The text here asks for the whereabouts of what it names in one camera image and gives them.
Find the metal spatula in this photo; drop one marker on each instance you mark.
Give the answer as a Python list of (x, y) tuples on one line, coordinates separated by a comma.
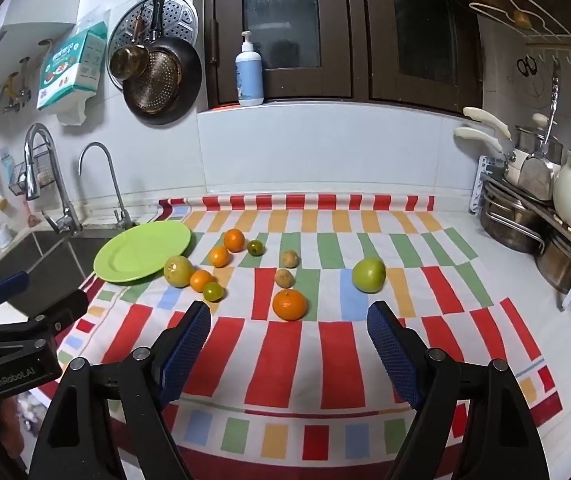
[(535, 177)]

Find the large orange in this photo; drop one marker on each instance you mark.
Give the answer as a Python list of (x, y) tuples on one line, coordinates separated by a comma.
[(289, 305)]

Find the green plate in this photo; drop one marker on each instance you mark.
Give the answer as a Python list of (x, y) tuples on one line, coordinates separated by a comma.
[(135, 255)]

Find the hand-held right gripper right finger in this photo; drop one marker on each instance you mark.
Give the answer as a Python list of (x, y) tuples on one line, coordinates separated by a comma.
[(390, 350)]

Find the wide steel pot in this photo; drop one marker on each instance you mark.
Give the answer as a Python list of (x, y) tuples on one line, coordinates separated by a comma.
[(510, 220)]

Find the orange with stem mark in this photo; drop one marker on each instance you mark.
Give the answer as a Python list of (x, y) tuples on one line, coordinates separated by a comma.
[(234, 240)]

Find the small brass saucepan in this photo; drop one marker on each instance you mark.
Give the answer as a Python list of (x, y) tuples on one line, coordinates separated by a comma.
[(128, 62)]

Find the teal and white box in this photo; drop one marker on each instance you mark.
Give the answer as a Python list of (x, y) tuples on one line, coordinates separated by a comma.
[(72, 60)]

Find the brass wall hooks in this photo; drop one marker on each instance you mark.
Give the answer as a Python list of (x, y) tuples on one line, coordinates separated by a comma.
[(12, 92)]

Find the dish rack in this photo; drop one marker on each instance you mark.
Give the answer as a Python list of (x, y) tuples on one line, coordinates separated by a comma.
[(482, 185)]

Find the striped colourful tablecloth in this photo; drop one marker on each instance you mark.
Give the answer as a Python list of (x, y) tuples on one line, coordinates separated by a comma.
[(345, 350)]

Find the small brown-yellow fruit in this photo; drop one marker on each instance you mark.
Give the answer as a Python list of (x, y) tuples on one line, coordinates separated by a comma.
[(284, 277), (290, 259)]

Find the black frying pan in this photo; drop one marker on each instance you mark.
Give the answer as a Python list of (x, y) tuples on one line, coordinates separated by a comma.
[(191, 75)]

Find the round metal steamer plate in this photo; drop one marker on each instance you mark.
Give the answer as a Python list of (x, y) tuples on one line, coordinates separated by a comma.
[(178, 15)]

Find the black scissors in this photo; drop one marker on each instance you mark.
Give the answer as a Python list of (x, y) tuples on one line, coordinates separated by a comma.
[(523, 66)]

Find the chrome gooseneck faucet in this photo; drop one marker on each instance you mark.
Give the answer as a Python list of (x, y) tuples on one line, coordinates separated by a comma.
[(125, 220)]

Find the brass colander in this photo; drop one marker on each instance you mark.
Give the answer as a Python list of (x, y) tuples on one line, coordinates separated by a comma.
[(158, 85)]

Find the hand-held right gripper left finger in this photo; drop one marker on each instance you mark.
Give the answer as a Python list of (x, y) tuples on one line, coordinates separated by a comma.
[(185, 347)]

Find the large yellow-green fruit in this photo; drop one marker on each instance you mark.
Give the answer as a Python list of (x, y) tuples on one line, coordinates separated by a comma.
[(179, 271)]

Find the kitchen sink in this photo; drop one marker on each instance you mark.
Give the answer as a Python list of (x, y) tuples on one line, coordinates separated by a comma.
[(50, 260)]

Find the small orange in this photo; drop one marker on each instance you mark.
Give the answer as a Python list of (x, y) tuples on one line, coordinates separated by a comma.
[(219, 256), (201, 280)]

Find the small green round fruit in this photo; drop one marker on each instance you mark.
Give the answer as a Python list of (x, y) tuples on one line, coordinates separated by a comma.
[(212, 291)]

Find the chrome pull-down faucet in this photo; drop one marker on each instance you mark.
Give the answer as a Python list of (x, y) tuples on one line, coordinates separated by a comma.
[(29, 170)]

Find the dark green round fruit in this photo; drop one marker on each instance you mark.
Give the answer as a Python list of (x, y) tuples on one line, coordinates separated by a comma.
[(255, 247)]

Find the white pump soap bottle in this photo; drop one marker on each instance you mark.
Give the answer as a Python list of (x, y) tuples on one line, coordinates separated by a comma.
[(249, 80)]

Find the tall steel pot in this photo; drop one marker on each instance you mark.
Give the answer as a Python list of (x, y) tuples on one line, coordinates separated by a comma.
[(530, 140)]

